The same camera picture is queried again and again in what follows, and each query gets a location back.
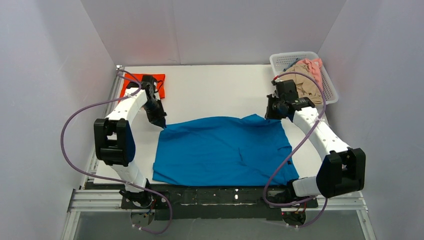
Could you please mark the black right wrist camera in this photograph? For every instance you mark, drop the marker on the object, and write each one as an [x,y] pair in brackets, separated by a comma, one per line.
[287,93]

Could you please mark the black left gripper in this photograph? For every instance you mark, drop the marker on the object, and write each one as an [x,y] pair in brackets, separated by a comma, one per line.
[156,114]

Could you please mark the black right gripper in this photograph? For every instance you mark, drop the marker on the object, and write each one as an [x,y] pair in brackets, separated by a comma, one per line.
[272,108]

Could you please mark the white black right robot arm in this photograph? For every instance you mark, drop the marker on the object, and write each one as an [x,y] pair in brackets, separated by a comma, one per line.
[342,168]

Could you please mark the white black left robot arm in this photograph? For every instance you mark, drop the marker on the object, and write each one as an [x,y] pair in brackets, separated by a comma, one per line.
[115,145]

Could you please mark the pink t shirt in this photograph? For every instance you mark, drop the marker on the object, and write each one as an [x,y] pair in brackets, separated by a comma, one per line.
[314,67]

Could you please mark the beige t shirt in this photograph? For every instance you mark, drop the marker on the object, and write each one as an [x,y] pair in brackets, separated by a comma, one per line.
[305,87]

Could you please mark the folded orange t shirt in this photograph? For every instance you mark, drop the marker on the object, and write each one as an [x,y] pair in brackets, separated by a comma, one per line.
[160,78]

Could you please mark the white plastic laundry basket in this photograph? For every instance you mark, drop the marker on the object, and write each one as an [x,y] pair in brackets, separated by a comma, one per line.
[281,61]

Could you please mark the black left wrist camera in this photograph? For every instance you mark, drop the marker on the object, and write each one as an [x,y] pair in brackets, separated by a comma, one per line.
[148,82]

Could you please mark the blue t shirt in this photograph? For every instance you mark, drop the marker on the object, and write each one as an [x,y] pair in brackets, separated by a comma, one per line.
[224,151]

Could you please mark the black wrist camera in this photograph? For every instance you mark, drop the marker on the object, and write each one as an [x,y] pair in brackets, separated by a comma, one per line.
[287,93]
[148,82]

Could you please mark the aluminium frame rail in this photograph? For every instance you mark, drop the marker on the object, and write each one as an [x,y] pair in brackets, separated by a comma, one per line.
[109,200]

